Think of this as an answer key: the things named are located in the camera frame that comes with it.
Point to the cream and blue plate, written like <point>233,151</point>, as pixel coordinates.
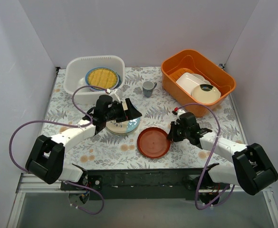
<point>123,127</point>

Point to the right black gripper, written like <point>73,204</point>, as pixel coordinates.
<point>175,134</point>

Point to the white round plate in bin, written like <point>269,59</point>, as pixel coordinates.
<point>201,78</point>

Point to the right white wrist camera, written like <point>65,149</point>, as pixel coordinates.
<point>177,112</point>

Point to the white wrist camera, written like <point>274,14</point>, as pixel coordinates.
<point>177,112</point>
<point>116,94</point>

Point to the white plastic bin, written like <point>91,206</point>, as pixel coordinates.
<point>78,68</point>

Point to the orange plastic bin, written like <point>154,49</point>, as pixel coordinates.
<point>192,61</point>

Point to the white rectangular dish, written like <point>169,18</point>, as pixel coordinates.
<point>188,82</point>

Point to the red-brown plastic plate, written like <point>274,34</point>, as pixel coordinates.
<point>152,142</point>

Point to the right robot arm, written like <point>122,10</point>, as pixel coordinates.
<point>252,169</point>

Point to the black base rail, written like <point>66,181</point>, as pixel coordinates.
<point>144,183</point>

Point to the woven bamboo tray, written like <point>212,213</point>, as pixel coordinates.
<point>103,77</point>

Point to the light blue bear plate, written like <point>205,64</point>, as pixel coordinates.
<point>87,78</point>

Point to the grey ceramic mug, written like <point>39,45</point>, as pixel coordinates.
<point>148,87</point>

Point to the aluminium frame profile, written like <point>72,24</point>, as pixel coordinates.
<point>28,183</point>

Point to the cream round plate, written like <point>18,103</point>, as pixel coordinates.
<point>206,94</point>

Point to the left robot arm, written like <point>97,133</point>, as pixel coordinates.
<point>46,159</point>

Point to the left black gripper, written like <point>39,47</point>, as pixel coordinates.
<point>125,110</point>

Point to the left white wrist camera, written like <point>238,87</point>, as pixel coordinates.
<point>116,94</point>

